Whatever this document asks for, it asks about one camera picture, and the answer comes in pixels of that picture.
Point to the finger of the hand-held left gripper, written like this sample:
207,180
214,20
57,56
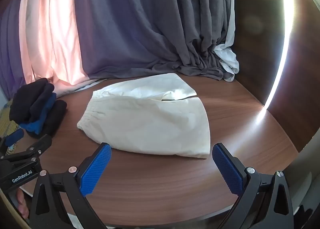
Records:
41,145
13,136

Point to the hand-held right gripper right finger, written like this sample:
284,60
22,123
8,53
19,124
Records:
226,166

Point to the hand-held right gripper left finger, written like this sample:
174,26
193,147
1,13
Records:
96,169

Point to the cream pants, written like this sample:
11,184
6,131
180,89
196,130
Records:
150,123

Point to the person's left hand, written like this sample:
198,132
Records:
22,204

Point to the yellow patterned cloth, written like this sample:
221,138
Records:
6,121

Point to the blue folded garment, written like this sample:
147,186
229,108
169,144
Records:
37,125

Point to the black folded garment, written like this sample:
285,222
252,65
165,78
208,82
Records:
25,93
55,116

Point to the navy folded garment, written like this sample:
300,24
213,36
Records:
41,101

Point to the grey curtain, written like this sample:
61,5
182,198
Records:
150,18
10,56

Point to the white sheer curtain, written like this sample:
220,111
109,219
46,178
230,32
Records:
52,38
228,58

